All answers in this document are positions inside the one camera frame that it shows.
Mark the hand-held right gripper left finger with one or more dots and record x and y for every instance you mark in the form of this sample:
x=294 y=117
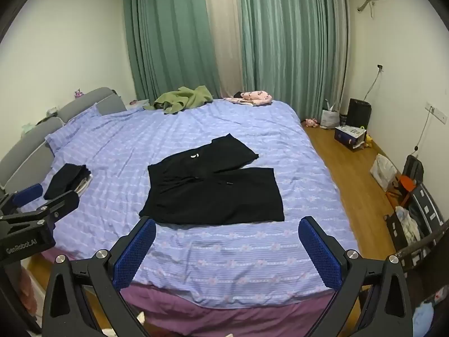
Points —
x=135 y=252

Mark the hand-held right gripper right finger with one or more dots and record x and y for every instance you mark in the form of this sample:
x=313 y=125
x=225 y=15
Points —
x=321 y=256

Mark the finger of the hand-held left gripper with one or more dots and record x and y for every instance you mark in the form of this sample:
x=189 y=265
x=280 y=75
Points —
x=28 y=192
x=61 y=202

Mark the black pants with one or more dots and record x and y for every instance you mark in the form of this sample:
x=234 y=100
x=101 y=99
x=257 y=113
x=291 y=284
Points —
x=210 y=200

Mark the stack of folded dark clothes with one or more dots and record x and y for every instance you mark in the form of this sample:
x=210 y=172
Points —
x=66 y=179

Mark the grey padded headboard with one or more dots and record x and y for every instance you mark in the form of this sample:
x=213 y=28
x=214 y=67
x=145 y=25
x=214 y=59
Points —
x=21 y=151

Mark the blue striped pillow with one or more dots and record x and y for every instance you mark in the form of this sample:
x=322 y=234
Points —
x=72 y=126

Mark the blue striped floral bed sheet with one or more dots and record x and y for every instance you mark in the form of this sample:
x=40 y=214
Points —
x=228 y=259

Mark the white plastic bag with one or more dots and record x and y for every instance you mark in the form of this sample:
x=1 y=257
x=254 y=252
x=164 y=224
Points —
x=383 y=170

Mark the purple toy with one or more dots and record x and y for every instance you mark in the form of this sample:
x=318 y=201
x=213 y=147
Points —
x=78 y=93

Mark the orange plastic object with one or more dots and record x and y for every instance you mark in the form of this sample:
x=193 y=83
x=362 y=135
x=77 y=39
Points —
x=407 y=183

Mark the black storage box with clothes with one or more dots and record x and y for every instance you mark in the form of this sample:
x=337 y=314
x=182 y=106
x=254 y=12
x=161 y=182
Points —
x=424 y=210

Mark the light blue cloth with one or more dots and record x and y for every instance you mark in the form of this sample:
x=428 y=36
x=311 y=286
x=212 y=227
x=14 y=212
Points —
x=422 y=319

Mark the blue cardboard box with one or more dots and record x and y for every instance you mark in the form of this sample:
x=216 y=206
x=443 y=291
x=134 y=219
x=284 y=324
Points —
x=349 y=138

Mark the yellow toy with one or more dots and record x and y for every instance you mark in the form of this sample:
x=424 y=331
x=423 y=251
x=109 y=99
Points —
x=369 y=141

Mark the black backpack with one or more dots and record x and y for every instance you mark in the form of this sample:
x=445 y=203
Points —
x=413 y=168

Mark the pink plush toy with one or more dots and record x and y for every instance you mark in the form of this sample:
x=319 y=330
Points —
x=311 y=123

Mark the white paper bag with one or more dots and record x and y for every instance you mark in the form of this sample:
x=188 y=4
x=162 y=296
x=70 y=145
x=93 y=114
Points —
x=329 y=117

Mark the black air purifier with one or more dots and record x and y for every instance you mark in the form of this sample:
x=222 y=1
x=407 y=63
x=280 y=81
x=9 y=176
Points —
x=358 y=114

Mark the green garment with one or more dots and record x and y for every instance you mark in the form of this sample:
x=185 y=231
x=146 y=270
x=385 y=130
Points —
x=189 y=96

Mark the pink patterned garment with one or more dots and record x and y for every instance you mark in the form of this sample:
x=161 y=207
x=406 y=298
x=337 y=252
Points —
x=258 y=97

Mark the green curtain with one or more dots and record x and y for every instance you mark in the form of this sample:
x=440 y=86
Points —
x=287 y=42
x=168 y=42

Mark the beige curtain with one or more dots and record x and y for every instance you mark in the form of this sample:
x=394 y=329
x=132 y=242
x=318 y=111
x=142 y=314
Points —
x=224 y=42

